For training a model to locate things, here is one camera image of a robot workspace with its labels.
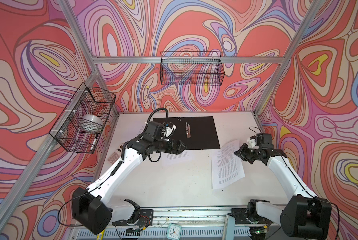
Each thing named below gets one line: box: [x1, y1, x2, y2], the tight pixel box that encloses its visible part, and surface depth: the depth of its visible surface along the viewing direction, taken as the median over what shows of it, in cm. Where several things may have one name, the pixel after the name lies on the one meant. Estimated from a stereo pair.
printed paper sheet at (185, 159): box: [161, 150, 195, 167], surface depth 96 cm
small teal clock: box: [167, 223, 182, 240], surface depth 69 cm
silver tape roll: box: [81, 114, 104, 131], surface depth 73 cm
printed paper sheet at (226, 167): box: [211, 139, 245, 190], surface depth 85 cm
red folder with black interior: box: [153, 116, 221, 150], surface depth 111 cm
